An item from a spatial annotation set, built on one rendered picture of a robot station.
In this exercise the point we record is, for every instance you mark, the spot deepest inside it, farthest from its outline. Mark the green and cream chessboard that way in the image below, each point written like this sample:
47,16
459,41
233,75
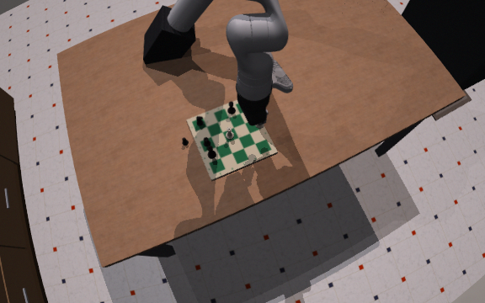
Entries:
248,145

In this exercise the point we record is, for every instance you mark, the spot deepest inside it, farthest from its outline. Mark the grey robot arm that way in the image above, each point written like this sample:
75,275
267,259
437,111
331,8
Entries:
248,36

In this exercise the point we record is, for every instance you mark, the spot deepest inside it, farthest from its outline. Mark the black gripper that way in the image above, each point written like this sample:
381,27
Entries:
253,100

